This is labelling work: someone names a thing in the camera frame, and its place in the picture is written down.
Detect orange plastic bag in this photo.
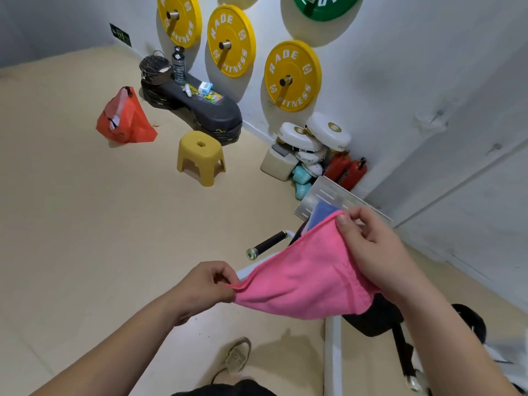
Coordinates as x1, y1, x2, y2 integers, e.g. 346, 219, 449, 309
96, 86, 158, 144

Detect person's black shorts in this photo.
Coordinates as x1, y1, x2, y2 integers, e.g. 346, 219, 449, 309
171, 379, 277, 396

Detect silver slotted foot plate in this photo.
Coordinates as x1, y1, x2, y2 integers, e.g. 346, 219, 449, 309
294, 175, 393, 227

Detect person's left hand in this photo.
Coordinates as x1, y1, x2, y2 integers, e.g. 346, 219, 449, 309
167, 261, 241, 326

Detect black weight plate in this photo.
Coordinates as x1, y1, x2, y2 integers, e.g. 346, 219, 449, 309
452, 304, 487, 345

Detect black handle bar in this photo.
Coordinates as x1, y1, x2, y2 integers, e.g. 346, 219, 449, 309
390, 323, 424, 393
246, 230, 288, 261

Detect black aerobic step platform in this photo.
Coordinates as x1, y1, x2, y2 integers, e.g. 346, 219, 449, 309
140, 71, 243, 146

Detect dark wicker basket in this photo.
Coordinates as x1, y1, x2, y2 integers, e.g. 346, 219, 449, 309
139, 50, 172, 86

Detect person's left forearm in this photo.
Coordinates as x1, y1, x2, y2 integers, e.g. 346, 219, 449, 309
31, 292, 186, 396

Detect white exercise machine frame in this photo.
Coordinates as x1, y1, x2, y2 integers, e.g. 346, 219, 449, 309
237, 230, 343, 396

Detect beige plastic container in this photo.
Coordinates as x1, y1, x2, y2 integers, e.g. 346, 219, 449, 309
260, 143, 299, 182

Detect green exit sign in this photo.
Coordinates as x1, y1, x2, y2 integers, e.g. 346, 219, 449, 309
109, 23, 133, 48

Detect pink towel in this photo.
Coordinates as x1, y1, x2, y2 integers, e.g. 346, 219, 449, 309
227, 210, 380, 321

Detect yellow plastic stool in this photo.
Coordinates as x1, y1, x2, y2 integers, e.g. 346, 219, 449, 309
177, 130, 227, 188

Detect clear water bottle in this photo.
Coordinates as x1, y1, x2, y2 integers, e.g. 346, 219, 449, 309
172, 46, 187, 86

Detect green weight plate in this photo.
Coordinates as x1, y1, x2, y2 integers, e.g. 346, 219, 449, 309
293, 0, 364, 23

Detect person's right hand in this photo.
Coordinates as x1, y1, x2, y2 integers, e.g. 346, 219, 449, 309
335, 206, 417, 306

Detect person's white shoe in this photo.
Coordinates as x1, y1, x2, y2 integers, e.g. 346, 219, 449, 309
211, 337, 252, 384

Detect person's right forearm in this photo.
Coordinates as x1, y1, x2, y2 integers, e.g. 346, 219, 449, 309
395, 280, 520, 396

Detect blue towel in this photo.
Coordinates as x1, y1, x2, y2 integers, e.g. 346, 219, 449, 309
307, 201, 341, 232

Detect yellow weight plate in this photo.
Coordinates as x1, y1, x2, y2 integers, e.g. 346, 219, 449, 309
157, 0, 203, 49
264, 40, 322, 113
207, 4, 257, 79

